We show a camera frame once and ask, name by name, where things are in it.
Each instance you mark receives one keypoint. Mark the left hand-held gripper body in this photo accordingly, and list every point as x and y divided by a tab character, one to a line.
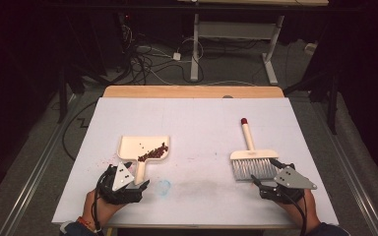
122	177

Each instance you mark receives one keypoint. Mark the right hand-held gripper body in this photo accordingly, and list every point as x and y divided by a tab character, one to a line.
292	179

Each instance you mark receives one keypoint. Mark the cream plastic dustpan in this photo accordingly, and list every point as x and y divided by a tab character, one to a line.
131	147

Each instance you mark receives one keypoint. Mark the pile of red beans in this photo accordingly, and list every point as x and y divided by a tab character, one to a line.
152	154

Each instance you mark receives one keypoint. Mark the person's right hand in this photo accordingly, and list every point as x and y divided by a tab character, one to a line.
300	211

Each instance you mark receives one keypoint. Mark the person's left hand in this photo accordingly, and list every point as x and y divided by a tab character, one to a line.
103	209

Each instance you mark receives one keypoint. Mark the black metal stand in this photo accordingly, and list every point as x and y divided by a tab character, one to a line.
333	105

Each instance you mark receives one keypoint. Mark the white table cover sheet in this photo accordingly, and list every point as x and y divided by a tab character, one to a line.
203	118

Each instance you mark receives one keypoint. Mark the wooden table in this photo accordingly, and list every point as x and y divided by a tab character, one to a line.
177	91

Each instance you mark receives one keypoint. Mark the white power adapter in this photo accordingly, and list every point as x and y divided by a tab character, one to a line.
176	56

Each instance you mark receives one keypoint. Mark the metal floor rail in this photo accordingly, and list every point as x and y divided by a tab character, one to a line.
36	170
357	193

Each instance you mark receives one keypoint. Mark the white desk frame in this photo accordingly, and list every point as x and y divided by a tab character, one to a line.
195	49

